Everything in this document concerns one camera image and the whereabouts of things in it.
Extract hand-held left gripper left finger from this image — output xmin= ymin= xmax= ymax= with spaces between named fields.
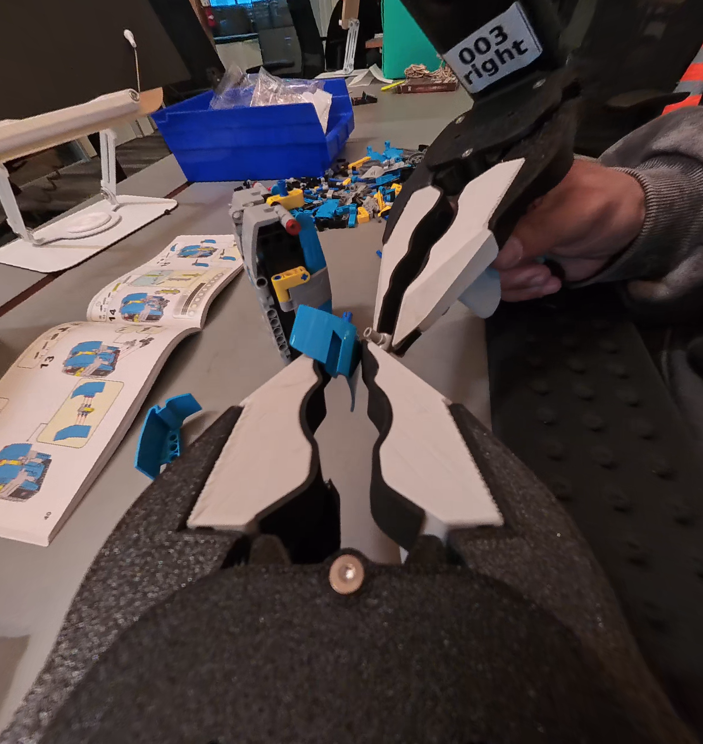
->
xmin=186 ymin=357 xmax=342 ymax=553

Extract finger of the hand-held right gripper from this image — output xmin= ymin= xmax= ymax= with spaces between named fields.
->
xmin=389 ymin=157 xmax=528 ymax=357
xmin=372 ymin=185 xmax=446 ymax=346

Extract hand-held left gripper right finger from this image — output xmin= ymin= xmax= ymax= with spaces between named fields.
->
xmin=362 ymin=342 xmax=506 ymax=563

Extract blue curved panel piece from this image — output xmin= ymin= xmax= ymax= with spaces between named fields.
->
xmin=133 ymin=393 xmax=203 ymax=481
xmin=289 ymin=305 xmax=365 ymax=412

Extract grey desk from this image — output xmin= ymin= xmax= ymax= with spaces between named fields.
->
xmin=0 ymin=81 xmax=498 ymax=744

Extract person's right hand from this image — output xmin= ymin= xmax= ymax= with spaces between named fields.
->
xmin=491 ymin=158 xmax=647 ymax=303

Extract pile of building parts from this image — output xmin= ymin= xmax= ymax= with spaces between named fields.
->
xmin=296 ymin=139 xmax=429 ymax=231

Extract wooden puzzle model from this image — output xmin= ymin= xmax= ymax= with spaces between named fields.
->
xmin=397 ymin=63 xmax=460 ymax=95

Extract green plastic board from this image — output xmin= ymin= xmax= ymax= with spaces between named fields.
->
xmin=379 ymin=0 xmax=445 ymax=82

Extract grey blue toy robot build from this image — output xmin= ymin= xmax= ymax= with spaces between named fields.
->
xmin=229 ymin=180 xmax=335 ymax=362

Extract plywood stand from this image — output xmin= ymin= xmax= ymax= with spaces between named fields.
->
xmin=317 ymin=0 xmax=381 ymax=80

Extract blue storage bin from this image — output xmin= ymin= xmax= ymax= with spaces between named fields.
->
xmin=152 ymin=78 xmax=355 ymax=184

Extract orange traffic cone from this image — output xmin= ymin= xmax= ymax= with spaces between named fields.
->
xmin=662 ymin=14 xmax=703 ymax=115

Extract empty clear plastic bags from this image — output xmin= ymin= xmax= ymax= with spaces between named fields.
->
xmin=209 ymin=65 xmax=335 ymax=134

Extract instruction booklet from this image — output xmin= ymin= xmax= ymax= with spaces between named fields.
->
xmin=0 ymin=234 xmax=245 ymax=547

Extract black office chair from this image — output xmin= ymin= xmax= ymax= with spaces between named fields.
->
xmin=284 ymin=0 xmax=327 ymax=73

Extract white folding stand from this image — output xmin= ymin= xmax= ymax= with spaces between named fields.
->
xmin=0 ymin=87 xmax=179 ymax=274

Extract black monitor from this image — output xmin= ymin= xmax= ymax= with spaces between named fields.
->
xmin=0 ymin=0 xmax=224 ymax=127

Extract thin metal chain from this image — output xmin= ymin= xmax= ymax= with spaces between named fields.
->
xmin=123 ymin=29 xmax=143 ymax=93

